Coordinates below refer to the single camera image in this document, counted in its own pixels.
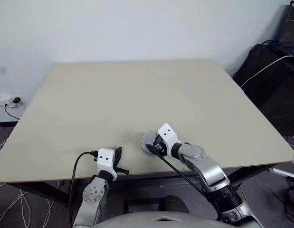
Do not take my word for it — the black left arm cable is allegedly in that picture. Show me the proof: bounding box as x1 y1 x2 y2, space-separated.
68 151 98 228

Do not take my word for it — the silver robot torso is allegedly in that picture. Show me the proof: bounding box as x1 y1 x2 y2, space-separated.
93 210 233 228

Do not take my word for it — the white floor cable bundle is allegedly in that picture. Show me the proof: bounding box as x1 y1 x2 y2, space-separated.
0 136 56 228

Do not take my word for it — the white wall socket strip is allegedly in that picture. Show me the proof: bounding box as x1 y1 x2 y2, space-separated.
0 94 28 109

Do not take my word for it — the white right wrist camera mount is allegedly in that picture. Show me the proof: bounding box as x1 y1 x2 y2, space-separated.
157 123 182 159

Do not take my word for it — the grey round disc object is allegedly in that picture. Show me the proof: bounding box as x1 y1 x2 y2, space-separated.
139 131 161 155

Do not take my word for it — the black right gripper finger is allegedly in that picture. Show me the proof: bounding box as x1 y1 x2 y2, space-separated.
146 144 162 157

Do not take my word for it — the white metal bracket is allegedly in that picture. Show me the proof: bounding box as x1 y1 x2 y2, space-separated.
268 152 294 179

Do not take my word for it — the thin black power cord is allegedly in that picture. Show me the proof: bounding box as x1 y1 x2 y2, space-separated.
4 101 20 120

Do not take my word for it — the white cable over bag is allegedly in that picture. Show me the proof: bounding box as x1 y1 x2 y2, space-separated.
240 55 294 88

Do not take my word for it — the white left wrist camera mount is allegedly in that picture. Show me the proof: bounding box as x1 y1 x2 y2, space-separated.
96 148 118 178

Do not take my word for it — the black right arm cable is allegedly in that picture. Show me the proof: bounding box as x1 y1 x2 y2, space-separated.
159 153 221 223

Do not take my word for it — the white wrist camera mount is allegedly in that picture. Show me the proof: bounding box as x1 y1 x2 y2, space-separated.
157 123 182 159
96 148 118 178

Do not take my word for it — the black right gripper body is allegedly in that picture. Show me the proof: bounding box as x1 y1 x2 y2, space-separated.
153 134 167 155

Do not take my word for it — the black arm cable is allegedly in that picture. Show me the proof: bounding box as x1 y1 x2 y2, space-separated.
159 153 221 223
68 151 98 228

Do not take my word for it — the large black bag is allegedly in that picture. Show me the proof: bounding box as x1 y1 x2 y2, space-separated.
233 43 294 136

